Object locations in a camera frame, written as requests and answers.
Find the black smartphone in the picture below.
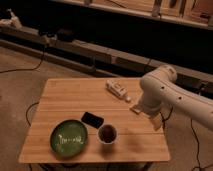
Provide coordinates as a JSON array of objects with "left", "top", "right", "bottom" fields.
[{"left": 81, "top": 112, "right": 104, "bottom": 129}]

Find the white object on ledge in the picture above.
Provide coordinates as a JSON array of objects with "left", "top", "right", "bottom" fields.
[{"left": 0, "top": 9, "right": 22, "bottom": 29}]

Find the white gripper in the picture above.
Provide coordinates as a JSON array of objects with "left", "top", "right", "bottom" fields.
[{"left": 130, "top": 99, "right": 162, "bottom": 130}]

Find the white cup with dark liquid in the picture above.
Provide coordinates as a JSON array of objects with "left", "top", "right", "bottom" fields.
[{"left": 98, "top": 124, "right": 117, "bottom": 144}]

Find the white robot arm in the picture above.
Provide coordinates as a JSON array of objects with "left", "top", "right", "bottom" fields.
[{"left": 131, "top": 65, "right": 213, "bottom": 131}]

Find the green ceramic bowl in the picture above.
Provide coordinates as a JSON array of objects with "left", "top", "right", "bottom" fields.
[{"left": 49, "top": 119, "right": 88, "bottom": 158}]

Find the black cable at right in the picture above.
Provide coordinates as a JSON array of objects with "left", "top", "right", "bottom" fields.
[{"left": 189, "top": 118, "right": 213, "bottom": 171}]

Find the black box on ledge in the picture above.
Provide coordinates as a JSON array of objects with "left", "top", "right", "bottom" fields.
[{"left": 57, "top": 29, "right": 74, "bottom": 42}]

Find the black floor cable left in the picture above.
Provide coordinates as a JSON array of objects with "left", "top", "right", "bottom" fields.
[{"left": 0, "top": 46, "right": 46, "bottom": 74}]

